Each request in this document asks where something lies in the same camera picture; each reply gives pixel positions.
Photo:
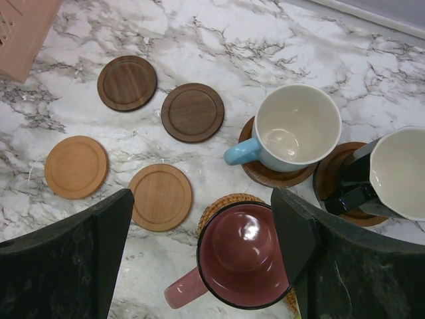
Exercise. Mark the peach plastic file organizer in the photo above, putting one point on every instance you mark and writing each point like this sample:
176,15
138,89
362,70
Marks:
24,27

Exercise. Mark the pink maroon mug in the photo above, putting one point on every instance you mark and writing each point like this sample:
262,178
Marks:
239,260

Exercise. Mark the light beech wooden coaster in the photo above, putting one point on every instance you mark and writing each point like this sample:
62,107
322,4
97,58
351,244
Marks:
76,167

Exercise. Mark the light brown wooden coaster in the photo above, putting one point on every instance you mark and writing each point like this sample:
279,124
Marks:
162,197

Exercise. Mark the white blue mug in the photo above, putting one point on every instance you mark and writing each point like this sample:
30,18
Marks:
297,125

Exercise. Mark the dark walnut coaster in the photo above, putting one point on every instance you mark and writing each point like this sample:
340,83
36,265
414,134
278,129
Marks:
127,83

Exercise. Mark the brown ringed wooden saucer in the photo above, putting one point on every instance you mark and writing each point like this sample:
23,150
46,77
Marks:
269,178

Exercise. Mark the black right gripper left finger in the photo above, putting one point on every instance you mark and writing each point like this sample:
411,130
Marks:
69,268

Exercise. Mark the dark brown wooden coaster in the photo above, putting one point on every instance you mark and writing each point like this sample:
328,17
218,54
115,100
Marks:
192,113

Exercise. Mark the woven rattan coaster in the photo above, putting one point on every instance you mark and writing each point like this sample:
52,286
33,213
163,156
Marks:
290,299

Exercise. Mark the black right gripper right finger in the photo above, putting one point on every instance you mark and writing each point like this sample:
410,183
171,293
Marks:
340,270

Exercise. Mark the white cup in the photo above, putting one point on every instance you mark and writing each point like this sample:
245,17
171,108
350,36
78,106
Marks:
384,177

